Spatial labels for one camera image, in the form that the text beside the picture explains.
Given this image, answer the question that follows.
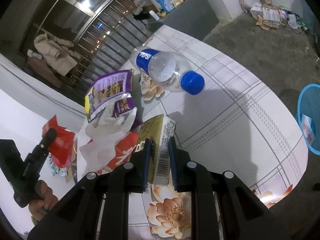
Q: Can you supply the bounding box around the gold drink carton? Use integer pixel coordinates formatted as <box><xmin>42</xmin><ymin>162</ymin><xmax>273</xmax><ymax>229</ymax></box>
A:
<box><xmin>136</xmin><ymin>114</ymin><xmax>176</xmax><ymax>186</ymax></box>

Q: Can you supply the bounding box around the red white paper bag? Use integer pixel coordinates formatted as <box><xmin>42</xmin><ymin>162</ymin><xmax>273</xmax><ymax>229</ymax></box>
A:
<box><xmin>97</xmin><ymin>132</ymin><xmax>138</xmax><ymax>175</ymax></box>

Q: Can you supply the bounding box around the white tissue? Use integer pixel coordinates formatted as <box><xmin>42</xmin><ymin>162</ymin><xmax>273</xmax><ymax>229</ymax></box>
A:
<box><xmin>78</xmin><ymin>101</ymin><xmax>137</xmax><ymax>177</ymax></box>

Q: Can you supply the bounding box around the blue mesh trash basket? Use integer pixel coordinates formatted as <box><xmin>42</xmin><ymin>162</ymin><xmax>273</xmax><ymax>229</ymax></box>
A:
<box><xmin>296</xmin><ymin>84</ymin><xmax>319</xmax><ymax>155</ymax></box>

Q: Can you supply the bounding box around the left hand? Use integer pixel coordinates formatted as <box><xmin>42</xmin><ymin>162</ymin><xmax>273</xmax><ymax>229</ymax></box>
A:
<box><xmin>28</xmin><ymin>180</ymin><xmax>59</xmax><ymax>221</ymax></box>

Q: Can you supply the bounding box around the red packaging on floor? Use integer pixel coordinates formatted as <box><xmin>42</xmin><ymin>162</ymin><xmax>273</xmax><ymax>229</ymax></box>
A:
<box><xmin>42</xmin><ymin>115</ymin><xmax>75</xmax><ymax>168</ymax></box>

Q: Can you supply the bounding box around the purple snack bag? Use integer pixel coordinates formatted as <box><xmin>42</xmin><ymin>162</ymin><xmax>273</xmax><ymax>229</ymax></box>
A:
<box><xmin>85</xmin><ymin>69</ymin><xmax>136</xmax><ymax>123</ymax></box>

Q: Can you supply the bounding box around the Pepsi plastic bottle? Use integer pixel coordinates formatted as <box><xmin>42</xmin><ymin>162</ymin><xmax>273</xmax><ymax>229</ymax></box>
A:
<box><xmin>130</xmin><ymin>46</ymin><xmax>205</xmax><ymax>95</ymax></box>

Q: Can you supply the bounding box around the beige hanging coat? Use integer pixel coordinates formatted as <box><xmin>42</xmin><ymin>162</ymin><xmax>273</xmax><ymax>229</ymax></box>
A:
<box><xmin>34</xmin><ymin>33</ymin><xmax>81</xmax><ymax>76</ymax></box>

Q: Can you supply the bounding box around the metal balcony railing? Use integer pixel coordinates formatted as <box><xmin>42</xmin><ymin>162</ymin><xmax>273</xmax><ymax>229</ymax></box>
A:
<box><xmin>30</xmin><ymin>0</ymin><xmax>152</xmax><ymax>99</ymax></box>

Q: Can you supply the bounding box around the blue detergent bottle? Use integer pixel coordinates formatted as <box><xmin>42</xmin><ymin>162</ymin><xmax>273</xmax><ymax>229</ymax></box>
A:
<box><xmin>156</xmin><ymin>0</ymin><xmax>175</xmax><ymax>13</ymax></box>

